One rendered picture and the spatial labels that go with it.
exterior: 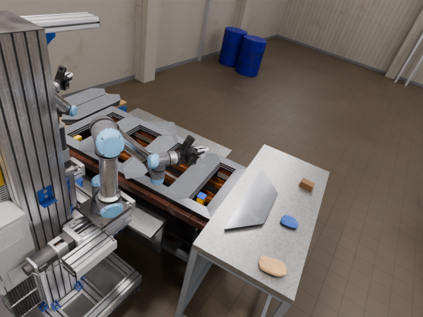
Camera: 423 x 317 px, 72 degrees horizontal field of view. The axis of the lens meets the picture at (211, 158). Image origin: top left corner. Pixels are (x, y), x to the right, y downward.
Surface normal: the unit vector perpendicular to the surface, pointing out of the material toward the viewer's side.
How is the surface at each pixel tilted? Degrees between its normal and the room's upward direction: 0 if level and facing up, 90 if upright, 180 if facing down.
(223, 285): 0
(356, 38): 90
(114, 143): 82
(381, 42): 90
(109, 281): 0
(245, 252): 0
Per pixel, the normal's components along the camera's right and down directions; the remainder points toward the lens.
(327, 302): 0.18, -0.79
